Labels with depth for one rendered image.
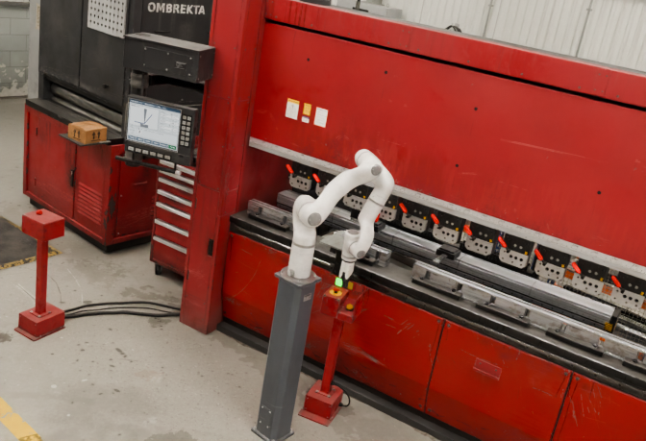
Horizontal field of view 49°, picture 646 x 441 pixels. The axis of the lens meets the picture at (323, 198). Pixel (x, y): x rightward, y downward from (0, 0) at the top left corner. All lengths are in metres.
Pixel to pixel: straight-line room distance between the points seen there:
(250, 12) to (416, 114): 1.17
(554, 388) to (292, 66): 2.37
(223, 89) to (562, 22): 4.63
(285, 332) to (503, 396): 1.28
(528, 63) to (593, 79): 0.33
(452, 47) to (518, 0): 4.51
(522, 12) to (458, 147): 4.53
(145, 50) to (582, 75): 2.46
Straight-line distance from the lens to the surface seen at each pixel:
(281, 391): 4.02
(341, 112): 4.29
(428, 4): 8.97
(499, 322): 4.07
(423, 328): 4.25
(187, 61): 4.35
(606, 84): 3.74
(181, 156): 4.46
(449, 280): 4.22
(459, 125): 3.98
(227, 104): 4.50
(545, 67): 3.80
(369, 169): 3.53
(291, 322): 3.80
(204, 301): 5.00
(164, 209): 5.53
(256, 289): 4.80
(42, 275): 4.89
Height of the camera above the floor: 2.64
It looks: 19 degrees down
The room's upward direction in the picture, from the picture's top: 10 degrees clockwise
